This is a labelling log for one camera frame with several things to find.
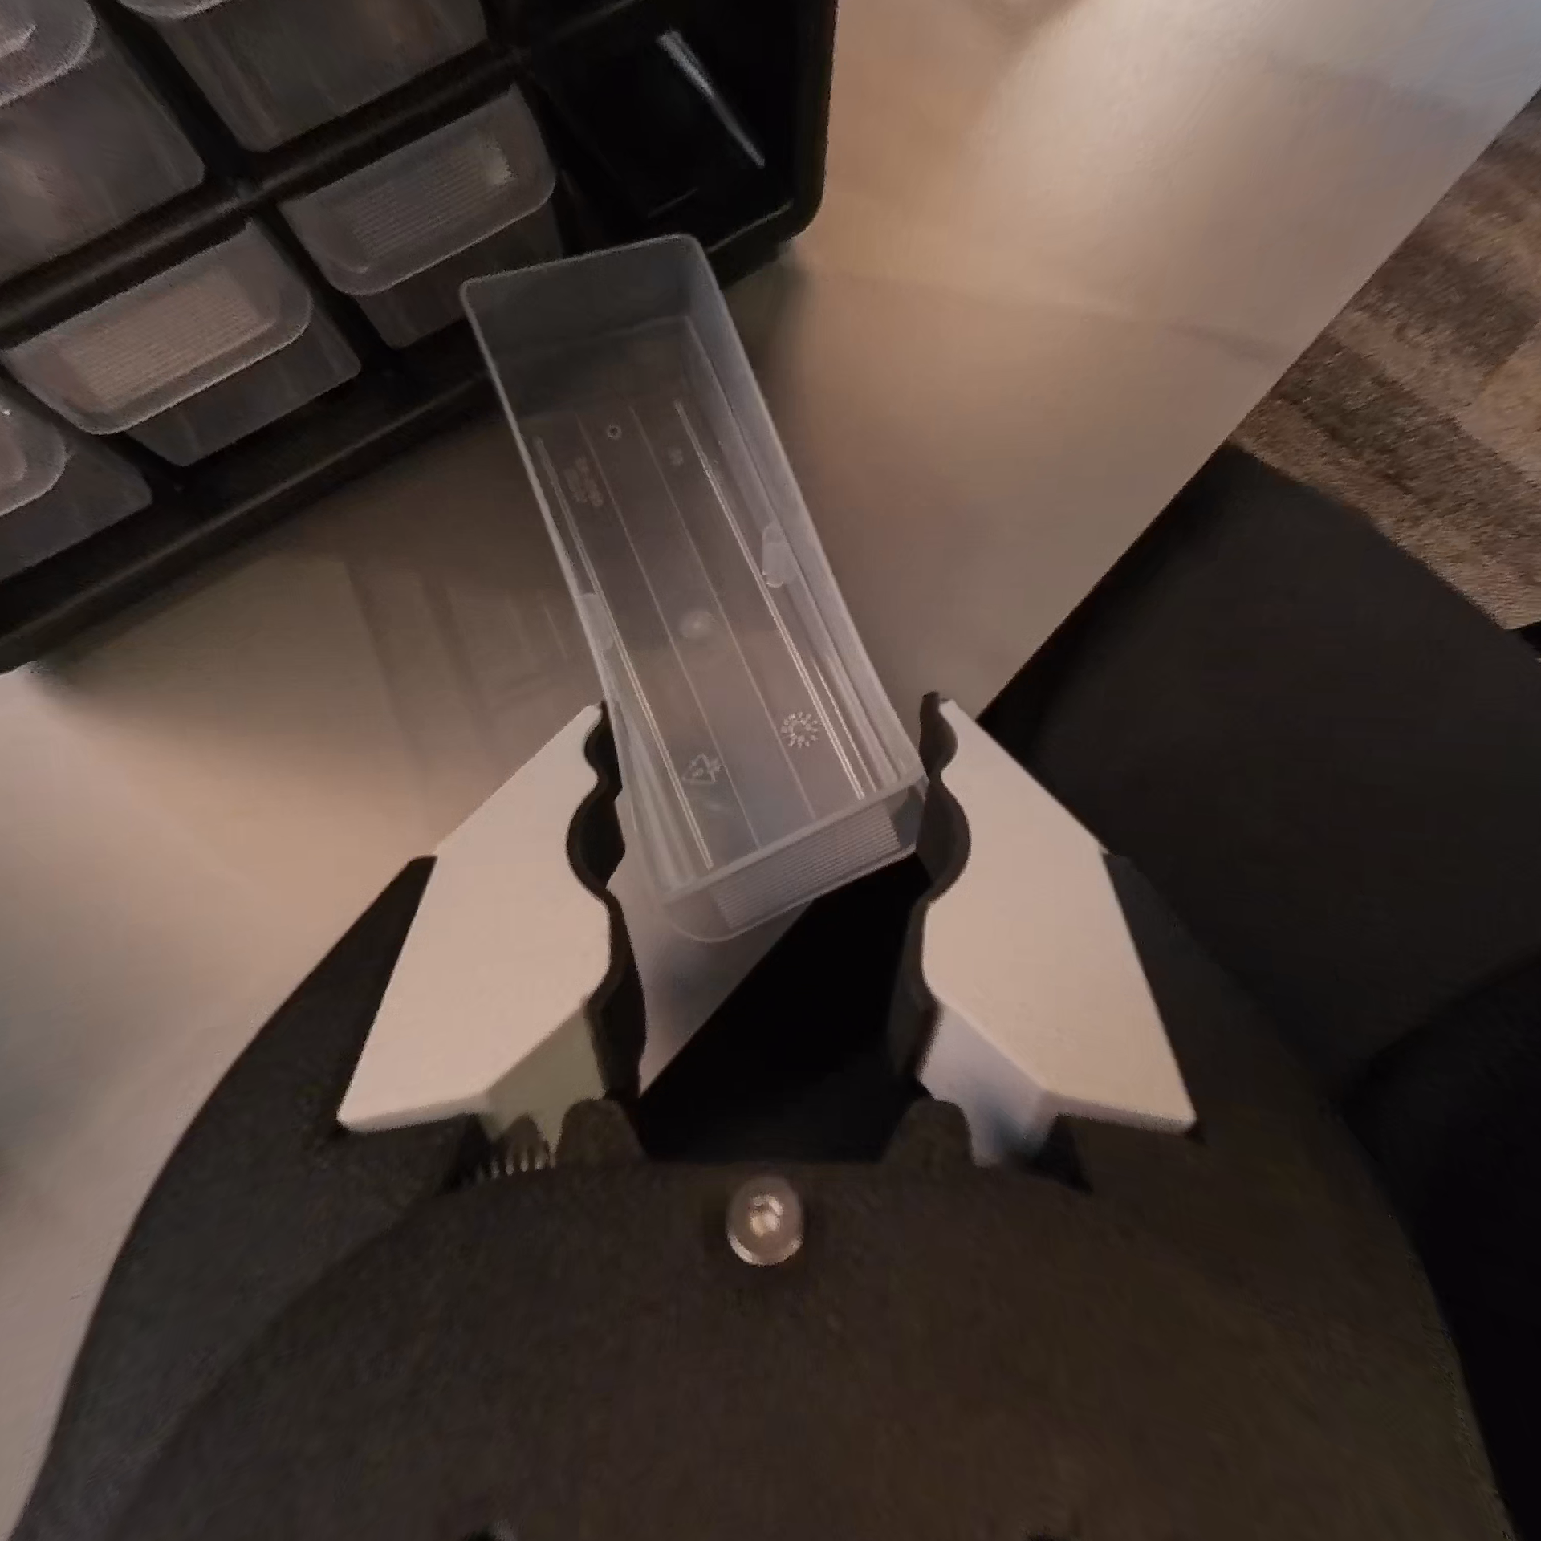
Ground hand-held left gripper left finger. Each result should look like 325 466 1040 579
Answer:
338 704 640 1134

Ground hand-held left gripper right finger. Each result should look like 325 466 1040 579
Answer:
915 691 1200 1167

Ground clear plastic drawer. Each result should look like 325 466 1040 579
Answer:
460 235 932 945

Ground rows of small clear drawers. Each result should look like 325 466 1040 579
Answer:
0 0 563 557

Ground black drawer cabinet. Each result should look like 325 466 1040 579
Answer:
0 0 840 671

